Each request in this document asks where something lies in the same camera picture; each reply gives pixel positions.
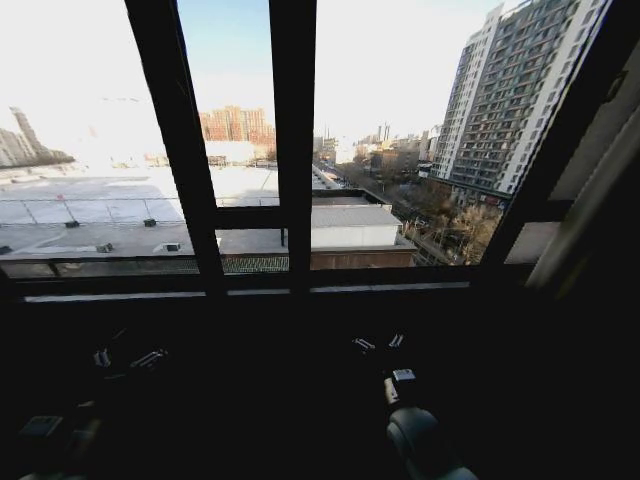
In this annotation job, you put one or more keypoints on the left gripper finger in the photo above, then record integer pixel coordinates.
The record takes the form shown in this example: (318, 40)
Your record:
(102, 358)
(148, 359)

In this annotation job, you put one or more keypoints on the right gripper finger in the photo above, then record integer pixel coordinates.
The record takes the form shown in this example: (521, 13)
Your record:
(364, 344)
(396, 341)

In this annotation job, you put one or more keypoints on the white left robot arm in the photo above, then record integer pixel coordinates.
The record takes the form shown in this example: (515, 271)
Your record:
(41, 428)

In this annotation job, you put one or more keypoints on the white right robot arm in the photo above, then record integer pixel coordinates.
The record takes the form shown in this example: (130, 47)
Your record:
(415, 440)

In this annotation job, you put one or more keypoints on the bare street trees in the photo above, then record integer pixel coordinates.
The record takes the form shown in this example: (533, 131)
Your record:
(465, 225)

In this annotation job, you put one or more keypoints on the low flat-roofed building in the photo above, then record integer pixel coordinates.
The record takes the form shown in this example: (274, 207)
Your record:
(100, 210)

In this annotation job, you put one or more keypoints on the distant grey tower buildings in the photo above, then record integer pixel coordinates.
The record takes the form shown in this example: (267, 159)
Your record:
(25, 145)

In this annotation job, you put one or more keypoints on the pale curtain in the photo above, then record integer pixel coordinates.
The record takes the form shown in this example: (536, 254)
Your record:
(598, 200)

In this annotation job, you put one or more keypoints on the orange brick apartment blocks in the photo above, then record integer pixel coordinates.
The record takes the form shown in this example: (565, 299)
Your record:
(235, 125)

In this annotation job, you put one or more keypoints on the grey high-rise apartment building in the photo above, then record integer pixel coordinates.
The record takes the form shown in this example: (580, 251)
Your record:
(515, 100)

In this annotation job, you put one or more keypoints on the black window frame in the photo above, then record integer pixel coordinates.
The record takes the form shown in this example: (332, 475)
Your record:
(293, 110)

